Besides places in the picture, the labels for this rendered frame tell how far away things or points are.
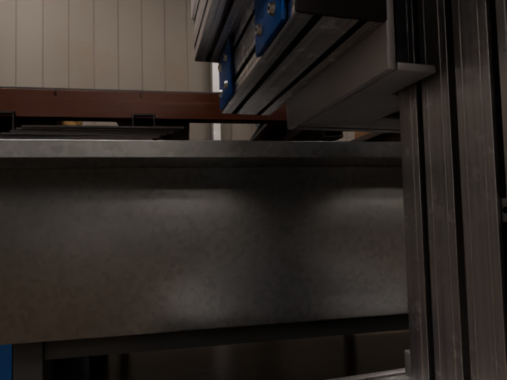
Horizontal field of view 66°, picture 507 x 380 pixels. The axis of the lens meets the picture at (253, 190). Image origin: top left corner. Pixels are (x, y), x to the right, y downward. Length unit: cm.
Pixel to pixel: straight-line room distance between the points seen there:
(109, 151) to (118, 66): 306
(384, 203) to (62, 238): 71
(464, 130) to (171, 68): 347
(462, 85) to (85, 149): 56
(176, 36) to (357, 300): 327
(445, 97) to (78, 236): 72
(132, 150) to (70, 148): 10
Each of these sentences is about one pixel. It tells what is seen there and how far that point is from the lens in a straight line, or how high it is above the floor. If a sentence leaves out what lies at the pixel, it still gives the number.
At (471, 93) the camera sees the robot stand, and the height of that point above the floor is 65.
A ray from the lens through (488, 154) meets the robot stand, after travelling 37.
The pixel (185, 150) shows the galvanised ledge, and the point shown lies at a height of 66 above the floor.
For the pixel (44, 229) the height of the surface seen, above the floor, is 52.
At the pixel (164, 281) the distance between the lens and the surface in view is 86.
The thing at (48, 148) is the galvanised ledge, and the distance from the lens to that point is 73.
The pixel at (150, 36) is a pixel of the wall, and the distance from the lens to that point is 386.
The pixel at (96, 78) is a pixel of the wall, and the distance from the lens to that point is 373.
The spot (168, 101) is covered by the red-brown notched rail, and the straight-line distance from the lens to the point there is 93.
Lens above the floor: 56
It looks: 3 degrees up
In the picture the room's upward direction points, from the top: 1 degrees counter-clockwise
